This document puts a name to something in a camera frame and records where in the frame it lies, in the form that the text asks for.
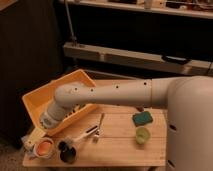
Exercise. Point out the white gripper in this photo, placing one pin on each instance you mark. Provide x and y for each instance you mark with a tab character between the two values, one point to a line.
52	116

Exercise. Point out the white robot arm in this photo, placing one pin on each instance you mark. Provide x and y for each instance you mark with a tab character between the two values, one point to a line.
187	100

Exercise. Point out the white paper cup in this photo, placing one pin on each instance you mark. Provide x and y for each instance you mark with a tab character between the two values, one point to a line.
50	152

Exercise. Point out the dark metal cup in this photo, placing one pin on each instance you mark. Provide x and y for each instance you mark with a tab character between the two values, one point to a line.
69	155

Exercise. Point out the light green cup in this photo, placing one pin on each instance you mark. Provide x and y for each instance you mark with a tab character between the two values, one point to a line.
142	135

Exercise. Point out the yellow plastic bin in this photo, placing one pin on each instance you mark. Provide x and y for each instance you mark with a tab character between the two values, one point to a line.
37	100

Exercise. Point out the green sponge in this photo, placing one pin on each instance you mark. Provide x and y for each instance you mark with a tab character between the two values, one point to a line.
142	118

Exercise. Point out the grey vertical pole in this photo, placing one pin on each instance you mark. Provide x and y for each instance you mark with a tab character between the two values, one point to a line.
72	37

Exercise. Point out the upper white shelf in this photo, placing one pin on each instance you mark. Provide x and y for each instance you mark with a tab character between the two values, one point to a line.
143	8

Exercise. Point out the grey metal shelf rail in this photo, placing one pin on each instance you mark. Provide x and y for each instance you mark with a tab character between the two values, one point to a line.
136	59

